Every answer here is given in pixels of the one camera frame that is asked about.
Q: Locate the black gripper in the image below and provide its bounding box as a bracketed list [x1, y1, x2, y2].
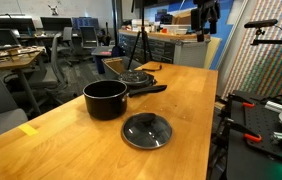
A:
[191, 0, 221, 42]

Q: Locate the black cooking pot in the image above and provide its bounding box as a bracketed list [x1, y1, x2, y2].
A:
[83, 80, 167, 120]

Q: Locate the glass lid black knob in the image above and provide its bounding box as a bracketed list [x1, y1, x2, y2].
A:
[121, 113, 173, 149]

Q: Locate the grey drawer cabinet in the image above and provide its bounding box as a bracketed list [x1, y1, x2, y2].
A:
[119, 30, 211, 68]

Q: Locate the black electric hot plate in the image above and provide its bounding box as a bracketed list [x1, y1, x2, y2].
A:
[118, 70, 156, 88]

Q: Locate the grey storage bin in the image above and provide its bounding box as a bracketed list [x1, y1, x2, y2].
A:
[102, 56, 140, 79]

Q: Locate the wooden desk with clutter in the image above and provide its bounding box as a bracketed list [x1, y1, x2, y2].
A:
[0, 46, 45, 115]

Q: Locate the yellow tape piece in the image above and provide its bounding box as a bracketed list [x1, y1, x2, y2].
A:
[19, 124, 38, 136]

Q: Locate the black side camera on arm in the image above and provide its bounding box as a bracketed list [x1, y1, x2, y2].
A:
[243, 18, 282, 50]

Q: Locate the black stove power cable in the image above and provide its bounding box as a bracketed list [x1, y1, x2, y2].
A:
[141, 64, 164, 73]

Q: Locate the orange handled clamp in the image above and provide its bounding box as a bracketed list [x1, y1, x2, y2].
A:
[225, 118, 262, 143]
[228, 94, 255, 108]

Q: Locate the black mounting base plate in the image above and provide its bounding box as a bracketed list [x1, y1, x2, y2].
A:
[226, 90, 282, 180]

